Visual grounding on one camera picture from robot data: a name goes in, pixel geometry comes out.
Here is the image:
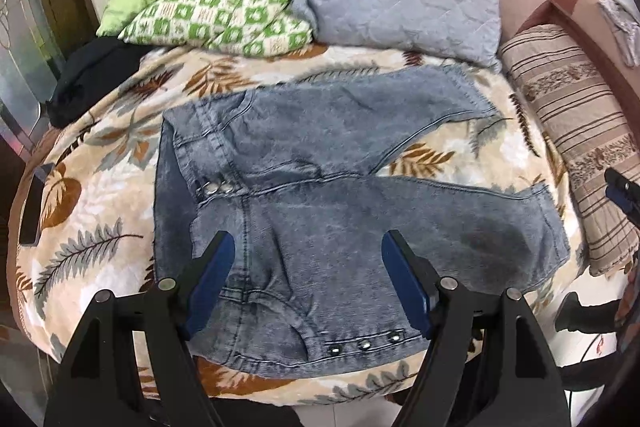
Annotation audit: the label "silver leaf headboard ornament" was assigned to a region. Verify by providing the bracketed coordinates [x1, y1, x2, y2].
[598, 0, 640, 68]

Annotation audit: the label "black garment on bed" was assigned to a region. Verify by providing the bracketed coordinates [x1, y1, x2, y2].
[46, 37, 153, 129]

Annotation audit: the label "brown pink upholstered headboard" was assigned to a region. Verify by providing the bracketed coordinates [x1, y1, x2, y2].
[500, 0, 640, 136]

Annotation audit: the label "leaf-patterned beige bed blanket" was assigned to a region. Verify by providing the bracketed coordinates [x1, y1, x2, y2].
[9, 44, 584, 405]

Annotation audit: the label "striped beige floral pillow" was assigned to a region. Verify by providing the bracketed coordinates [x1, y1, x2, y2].
[500, 24, 639, 277]

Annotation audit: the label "blue acid-wash denim pants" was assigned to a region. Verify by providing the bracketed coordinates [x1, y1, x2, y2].
[154, 66, 570, 378]

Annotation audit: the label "green white patterned quilt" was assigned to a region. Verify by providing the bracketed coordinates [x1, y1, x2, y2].
[96, 0, 312, 58]

